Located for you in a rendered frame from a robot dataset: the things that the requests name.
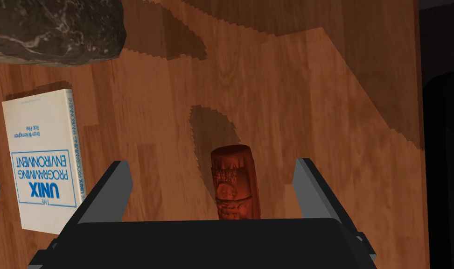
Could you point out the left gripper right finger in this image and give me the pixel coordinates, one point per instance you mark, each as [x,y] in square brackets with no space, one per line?
[314,192]

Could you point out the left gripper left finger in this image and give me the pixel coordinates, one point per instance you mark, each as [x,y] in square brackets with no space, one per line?
[105,194]

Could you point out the white book with blue print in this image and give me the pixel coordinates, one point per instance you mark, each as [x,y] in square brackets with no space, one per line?
[44,157]

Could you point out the red-brown cylindrical can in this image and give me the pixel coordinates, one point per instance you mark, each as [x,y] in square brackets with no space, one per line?
[235,183]

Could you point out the wooden table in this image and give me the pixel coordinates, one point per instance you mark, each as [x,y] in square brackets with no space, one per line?
[286,112]

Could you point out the dark marbled rock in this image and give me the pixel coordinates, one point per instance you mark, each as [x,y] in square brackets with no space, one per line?
[55,30]

